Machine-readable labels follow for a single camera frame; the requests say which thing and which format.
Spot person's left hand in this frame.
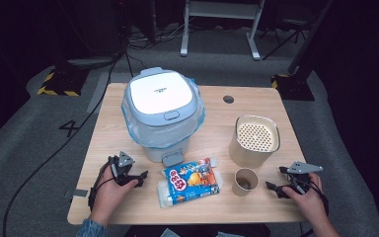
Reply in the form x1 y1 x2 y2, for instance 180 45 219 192
89 166 139 227

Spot person's right hand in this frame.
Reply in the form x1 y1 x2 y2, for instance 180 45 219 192
281 172 329 227

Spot bundle of floor cables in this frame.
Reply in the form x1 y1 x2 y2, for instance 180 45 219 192
126 18 196 51

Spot white and blue pedal bin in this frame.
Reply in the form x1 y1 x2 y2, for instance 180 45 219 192
121 66 206 168

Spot beige strainer container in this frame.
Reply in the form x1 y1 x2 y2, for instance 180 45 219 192
228 114 281 170

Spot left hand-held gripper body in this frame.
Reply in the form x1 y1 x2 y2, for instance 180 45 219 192
108 150 142 187

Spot brown paper cup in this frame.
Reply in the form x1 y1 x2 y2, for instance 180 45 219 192
231 167 261 198

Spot white metal desk frame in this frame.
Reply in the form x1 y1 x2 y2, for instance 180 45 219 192
180 0 266 61

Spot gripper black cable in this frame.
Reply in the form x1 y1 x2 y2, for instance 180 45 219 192
295 176 330 237
87 157 118 212

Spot grey tape piece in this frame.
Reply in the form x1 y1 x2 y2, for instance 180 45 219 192
63 189 90 200

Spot grey floor tape strip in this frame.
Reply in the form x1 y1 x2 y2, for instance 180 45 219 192
85 71 114 115

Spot blue and orange snack packet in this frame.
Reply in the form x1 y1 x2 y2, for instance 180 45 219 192
157 157 224 209

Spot long black floor cable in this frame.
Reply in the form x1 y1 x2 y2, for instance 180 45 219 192
1 48 128 237

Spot black tripod stand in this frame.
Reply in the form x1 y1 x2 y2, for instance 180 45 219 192
261 18 311 61

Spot black yellow striped stand base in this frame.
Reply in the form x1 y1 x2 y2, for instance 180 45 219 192
37 66 90 98

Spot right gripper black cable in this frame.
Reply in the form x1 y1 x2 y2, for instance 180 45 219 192
295 176 330 237

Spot person's dark lap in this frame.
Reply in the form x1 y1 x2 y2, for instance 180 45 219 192
123 223 271 237

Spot black stand with striped base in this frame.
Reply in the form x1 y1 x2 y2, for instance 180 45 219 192
270 0 336 102

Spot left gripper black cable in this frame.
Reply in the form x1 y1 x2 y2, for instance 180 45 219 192
87 157 118 212

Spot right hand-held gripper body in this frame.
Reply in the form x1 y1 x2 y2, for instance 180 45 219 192
285 161 324 196

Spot dark wet residue lump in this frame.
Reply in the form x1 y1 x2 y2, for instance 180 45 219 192
236 177 253 191

